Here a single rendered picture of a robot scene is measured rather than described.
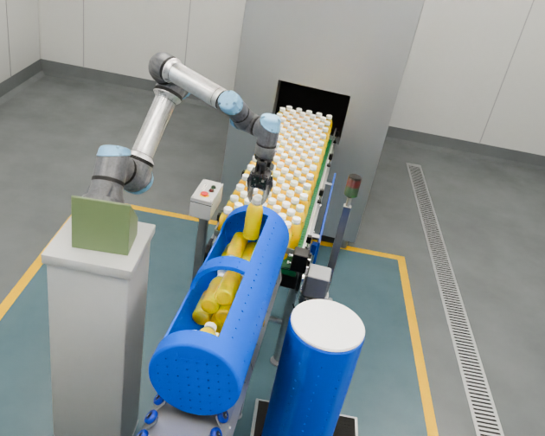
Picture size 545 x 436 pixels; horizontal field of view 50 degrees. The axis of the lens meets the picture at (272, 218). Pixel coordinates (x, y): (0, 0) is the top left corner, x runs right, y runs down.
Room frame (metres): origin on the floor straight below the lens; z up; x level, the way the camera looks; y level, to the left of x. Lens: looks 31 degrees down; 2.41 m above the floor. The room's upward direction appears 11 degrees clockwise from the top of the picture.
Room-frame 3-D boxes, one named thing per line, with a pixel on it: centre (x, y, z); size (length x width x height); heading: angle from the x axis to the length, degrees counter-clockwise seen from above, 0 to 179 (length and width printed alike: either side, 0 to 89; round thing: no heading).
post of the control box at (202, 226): (2.35, 0.32, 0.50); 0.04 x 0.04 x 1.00; 85
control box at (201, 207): (2.35, 0.32, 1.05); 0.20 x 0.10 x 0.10; 175
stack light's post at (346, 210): (2.47, -0.34, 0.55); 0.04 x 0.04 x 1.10; 85
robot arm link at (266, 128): (1.96, 0.08, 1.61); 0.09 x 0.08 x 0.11; 61
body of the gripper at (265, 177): (1.95, 0.07, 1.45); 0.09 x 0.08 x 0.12; 175
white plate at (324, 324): (1.66, -0.27, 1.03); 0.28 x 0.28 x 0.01
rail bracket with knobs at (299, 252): (2.15, -0.15, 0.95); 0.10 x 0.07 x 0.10; 85
